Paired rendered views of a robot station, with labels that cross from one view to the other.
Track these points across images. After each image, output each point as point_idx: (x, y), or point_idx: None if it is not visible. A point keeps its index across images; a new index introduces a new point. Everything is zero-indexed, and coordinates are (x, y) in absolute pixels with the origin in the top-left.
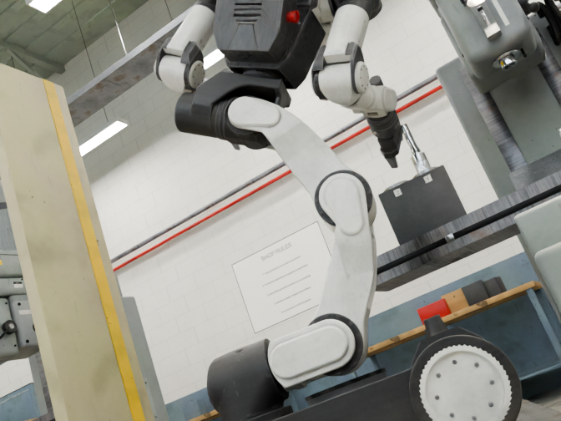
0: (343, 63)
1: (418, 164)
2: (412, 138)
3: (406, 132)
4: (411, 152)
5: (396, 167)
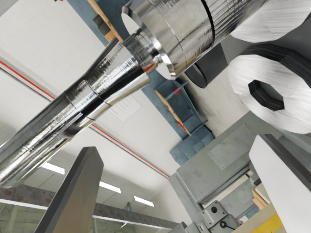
0: None
1: (225, 20)
2: (56, 105)
3: (37, 153)
4: (146, 83)
5: (277, 140)
